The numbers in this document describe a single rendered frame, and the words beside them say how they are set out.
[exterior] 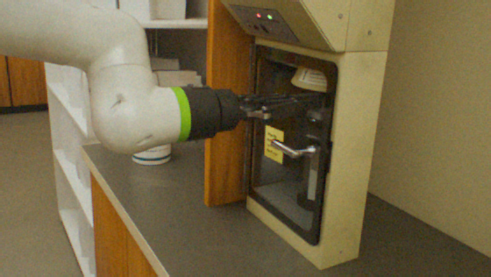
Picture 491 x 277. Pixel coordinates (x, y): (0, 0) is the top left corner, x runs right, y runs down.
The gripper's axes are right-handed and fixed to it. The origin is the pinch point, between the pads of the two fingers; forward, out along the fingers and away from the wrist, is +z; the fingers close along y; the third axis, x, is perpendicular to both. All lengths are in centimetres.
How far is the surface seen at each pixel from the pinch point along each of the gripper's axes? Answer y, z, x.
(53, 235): 203, -25, 131
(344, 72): -4.6, 5.0, -6.4
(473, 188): -9, 48, 24
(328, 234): -4.6, 5.9, 28.4
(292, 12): 0.4, -4.4, -16.7
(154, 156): 67, -7, 34
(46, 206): 245, -24, 131
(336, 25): -4.6, 1.8, -14.8
